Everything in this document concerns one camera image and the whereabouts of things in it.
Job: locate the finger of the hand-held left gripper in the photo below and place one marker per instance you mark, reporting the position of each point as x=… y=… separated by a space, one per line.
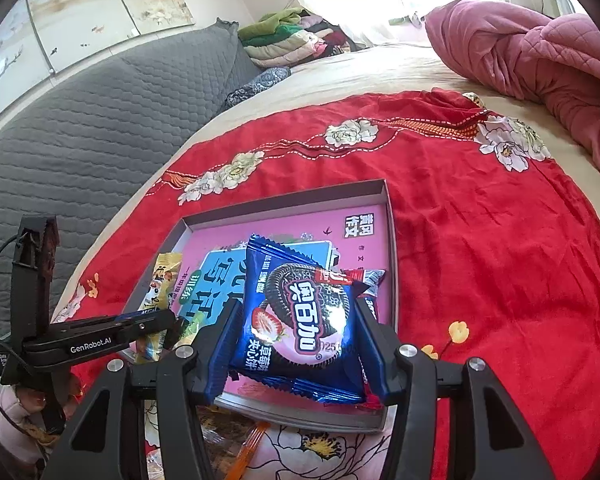
x=155 y=329
x=135 y=316

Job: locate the grey quilted headboard cover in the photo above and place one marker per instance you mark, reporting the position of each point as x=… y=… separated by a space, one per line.
x=95 y=135

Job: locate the blue cookie packet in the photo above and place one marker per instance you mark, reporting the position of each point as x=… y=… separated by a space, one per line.
x=300 y=320

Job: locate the green cloth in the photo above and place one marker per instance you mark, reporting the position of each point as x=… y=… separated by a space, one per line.
x=407 y=17

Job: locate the person's left forearm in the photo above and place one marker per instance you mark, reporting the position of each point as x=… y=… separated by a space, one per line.
x=10 y=425

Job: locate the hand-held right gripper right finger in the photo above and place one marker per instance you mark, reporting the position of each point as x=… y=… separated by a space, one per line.
x=380 y=370

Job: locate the orange clear snack packet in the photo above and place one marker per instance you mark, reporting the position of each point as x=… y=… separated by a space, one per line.
x=245 y=452

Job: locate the pink box lid tray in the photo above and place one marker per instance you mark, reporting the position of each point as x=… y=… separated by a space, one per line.
x=290 y=199

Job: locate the yellow cartoon snack packet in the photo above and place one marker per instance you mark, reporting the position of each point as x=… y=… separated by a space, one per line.
x=162 y=280

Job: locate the pink book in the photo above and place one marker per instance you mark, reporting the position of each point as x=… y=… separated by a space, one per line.
x=290 y=225

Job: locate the pile of folded clothes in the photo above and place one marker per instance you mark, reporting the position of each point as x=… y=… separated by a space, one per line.
x=290 y=40

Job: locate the beige bed sheet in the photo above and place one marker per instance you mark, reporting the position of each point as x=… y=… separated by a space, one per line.
x=380 y=70

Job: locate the dark patterned cloth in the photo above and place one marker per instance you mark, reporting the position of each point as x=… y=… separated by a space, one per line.
x=257 y=85

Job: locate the red candy packet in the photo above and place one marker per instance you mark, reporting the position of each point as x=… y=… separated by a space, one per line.
x=372 y=280

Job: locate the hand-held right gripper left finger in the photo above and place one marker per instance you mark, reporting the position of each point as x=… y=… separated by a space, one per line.
x=217 y=360

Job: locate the person's left hand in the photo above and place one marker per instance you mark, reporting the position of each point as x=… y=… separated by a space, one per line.
x=30 y=400

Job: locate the pink quilt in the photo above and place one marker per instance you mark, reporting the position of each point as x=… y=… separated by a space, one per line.
x=530 y=60

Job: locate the floral wall painting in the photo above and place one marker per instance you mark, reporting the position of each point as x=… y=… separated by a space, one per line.
x=90 y=10

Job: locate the red floral blanket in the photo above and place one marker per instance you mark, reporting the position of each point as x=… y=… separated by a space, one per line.
x=480 y=240

